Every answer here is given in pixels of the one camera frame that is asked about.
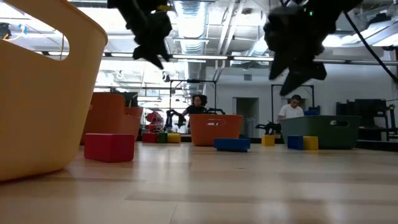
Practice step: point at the black background robot arm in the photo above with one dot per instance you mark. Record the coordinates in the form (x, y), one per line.
(174, 115)
(216, 110)

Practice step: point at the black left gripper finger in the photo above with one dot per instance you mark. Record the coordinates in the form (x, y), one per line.
(158, 54)
(141, 52)

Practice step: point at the large orange plastic bin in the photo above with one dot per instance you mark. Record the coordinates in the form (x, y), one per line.
(109, 115)

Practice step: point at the red rectangular block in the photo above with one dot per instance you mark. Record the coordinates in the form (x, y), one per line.
(109, 147)

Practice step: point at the small green block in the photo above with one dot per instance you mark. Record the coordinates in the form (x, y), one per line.
(162, 137)

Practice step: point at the black aluminium table frame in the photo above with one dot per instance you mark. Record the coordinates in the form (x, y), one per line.
(376, 144)

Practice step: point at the person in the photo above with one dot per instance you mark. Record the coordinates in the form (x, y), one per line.
(196, 109)
(290, 112)

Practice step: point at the black shelf unit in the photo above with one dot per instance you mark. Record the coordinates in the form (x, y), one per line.
(367, 109)

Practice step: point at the blue background bin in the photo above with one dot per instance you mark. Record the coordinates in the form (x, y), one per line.
(311, 112)

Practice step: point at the yellow cube block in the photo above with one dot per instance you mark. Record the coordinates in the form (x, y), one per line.
(268, 140)

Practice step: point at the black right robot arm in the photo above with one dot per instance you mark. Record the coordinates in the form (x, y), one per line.
(335, 6)

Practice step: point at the yellow long block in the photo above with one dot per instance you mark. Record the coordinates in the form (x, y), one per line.
(311, 143)
(174, 138)

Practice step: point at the teal plastic bin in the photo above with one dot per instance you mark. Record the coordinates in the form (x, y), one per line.
(326, 133)

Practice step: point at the blue long block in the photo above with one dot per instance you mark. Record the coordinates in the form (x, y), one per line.
(295, 142)

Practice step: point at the small orange plastic bin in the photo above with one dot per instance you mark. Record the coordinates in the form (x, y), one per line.
(214, 133)

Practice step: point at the yellow plastic bin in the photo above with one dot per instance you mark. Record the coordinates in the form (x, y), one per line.
(37, 109)

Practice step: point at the red background object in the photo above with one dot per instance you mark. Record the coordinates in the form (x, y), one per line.
(154, 119)

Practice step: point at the black background robot gripper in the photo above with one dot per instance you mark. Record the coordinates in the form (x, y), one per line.
(270, 127)

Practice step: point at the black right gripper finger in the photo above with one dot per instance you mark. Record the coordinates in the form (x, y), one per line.
(303, 74)
(280, 63)

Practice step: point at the blue studded brick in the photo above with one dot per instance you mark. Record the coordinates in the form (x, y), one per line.
(232, 145)

